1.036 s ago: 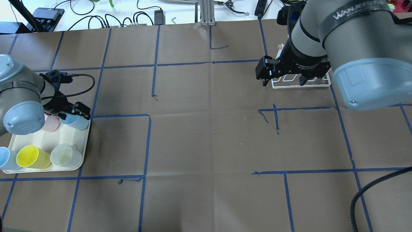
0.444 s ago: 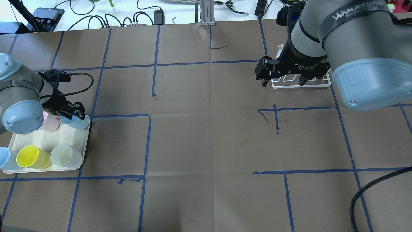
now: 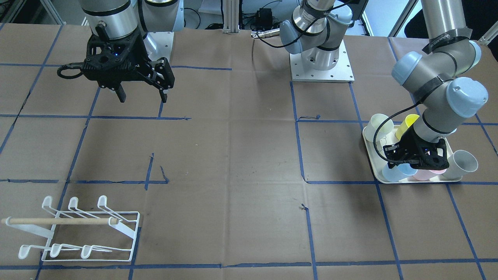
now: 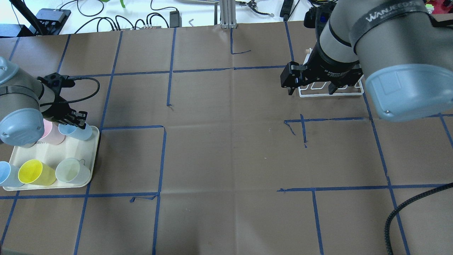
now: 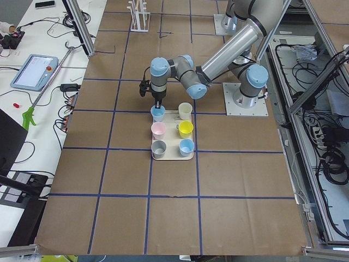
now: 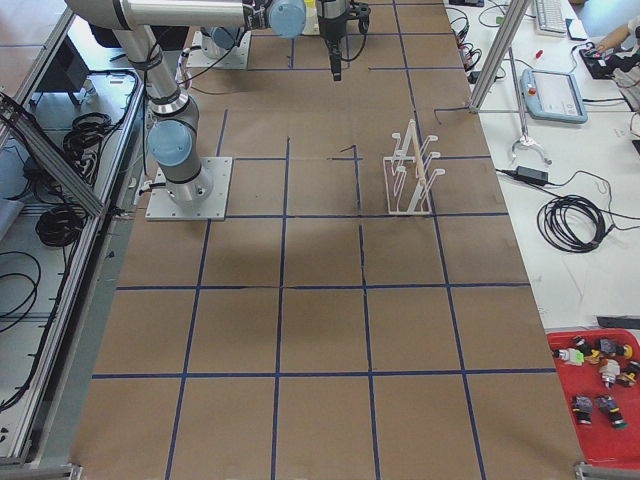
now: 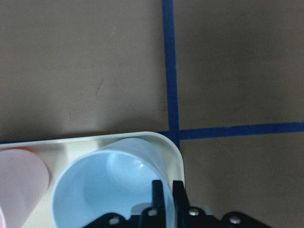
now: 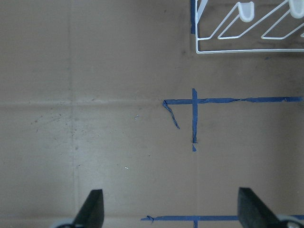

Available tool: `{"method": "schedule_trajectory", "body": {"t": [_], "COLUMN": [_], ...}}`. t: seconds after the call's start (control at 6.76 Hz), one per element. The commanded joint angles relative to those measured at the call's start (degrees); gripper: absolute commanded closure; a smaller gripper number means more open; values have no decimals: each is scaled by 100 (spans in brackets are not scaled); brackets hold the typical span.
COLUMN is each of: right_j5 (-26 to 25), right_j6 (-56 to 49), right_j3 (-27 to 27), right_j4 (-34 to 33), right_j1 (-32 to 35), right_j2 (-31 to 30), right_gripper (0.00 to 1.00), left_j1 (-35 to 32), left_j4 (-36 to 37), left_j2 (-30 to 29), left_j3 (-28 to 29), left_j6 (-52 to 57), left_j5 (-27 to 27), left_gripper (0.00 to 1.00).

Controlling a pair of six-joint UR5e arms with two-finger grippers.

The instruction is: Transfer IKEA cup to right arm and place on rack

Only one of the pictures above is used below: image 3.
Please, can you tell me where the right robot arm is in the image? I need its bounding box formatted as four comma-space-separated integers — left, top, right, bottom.
79, 0, 184, 103

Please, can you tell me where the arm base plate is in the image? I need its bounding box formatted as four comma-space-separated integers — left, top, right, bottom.
289, 41, 355, 83
144, 32, 175, 61

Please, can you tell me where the light blue cup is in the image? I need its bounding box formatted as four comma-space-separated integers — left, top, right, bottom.
381, 163, 418, 183

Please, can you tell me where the cream white cup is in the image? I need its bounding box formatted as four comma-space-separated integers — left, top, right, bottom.
365, 114, 394, 142

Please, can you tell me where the cream plastic tray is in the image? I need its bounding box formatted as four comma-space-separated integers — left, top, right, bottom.
362, 125, 478, 184

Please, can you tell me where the grey cup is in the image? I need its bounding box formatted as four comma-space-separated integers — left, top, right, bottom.
442, 150, 479, 180

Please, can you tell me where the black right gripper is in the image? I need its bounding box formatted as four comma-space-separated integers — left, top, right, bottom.
81, 30, 175, 103

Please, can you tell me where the white wire cup rack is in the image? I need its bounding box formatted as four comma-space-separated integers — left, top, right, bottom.
2, 195, 140, 263

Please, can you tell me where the yellow cup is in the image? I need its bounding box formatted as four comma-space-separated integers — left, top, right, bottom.
395, 114, 419, 140

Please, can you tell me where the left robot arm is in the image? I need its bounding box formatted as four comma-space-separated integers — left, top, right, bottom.
279, 0, 488, 170

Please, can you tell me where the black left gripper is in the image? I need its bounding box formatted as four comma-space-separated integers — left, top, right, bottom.
383, 126, 449, 170

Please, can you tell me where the aluminium frame post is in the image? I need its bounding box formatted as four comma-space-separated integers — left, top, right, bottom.
221, 0, 242, 34

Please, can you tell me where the pink cup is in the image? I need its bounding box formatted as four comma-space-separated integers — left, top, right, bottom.
412, 170, 447, 181

